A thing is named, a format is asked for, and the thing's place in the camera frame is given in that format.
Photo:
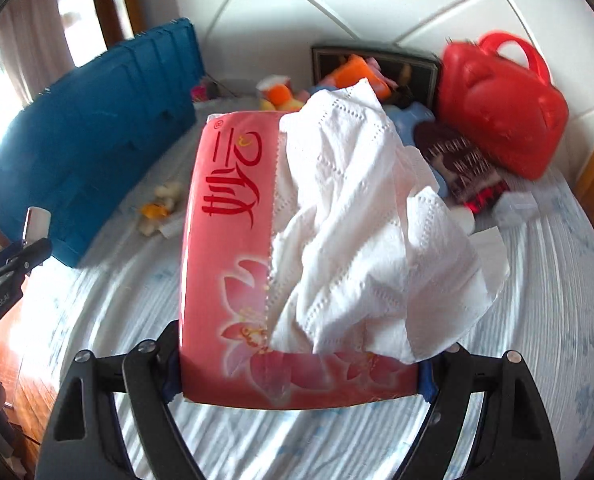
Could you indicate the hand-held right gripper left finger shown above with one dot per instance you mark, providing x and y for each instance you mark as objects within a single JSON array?
[{"x": 172, "y": 385}]

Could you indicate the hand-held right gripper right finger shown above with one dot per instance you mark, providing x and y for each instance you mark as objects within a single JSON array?
[{"x": 424, "y": 382}]

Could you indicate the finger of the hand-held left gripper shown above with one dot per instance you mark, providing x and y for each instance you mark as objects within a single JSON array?
[{"x": 32, "y": 252}]

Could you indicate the small white plastic piece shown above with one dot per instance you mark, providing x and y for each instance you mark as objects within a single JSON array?
[{"x": 36, "y": 222}]

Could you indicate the red floral tissue pack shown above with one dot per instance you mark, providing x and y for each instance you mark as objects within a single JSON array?
[{"x": 227, "y": 260}]

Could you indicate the yellow duck plush toy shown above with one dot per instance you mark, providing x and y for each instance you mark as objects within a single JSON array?
[{"x": 277, "y": 97}]

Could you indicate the white patterned desktop cloth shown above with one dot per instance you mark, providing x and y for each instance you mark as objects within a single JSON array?
[{"x": 552, "y": 310}]

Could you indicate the small yellow white toy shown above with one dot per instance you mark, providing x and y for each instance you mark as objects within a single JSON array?
[{"x": 157, "y": 205}]

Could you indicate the blue plastic crate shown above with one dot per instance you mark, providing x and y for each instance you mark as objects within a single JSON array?
[{"x": 102, "y": 125}]

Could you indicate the clear plastic box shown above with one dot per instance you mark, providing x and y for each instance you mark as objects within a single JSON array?
[{"x": 514, "y": 207}]

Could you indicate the maroon knit hat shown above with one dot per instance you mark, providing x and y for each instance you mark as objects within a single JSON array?
[{"x": 452, "y": 160}]

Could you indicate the light window curtain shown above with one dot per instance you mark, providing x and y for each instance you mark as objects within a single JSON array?
[{"x": 32, "y": 25}]

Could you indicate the pink cup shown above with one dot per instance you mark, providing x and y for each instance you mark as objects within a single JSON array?
[{"x": 202, "y": 92}]

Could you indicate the blue plastic massager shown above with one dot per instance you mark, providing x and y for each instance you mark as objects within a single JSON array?
[{"x": 414, "y": 117}]

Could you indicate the red plastic handbag case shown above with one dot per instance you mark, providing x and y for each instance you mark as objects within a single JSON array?
[{"x": 497, "y": 105}]

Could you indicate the black framed picture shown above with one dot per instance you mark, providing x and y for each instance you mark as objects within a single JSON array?
[{"x": 327, "y": 62}]

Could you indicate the wooden window frame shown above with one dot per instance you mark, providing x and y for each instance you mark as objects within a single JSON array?
[{"x": 112, "y": 0}]

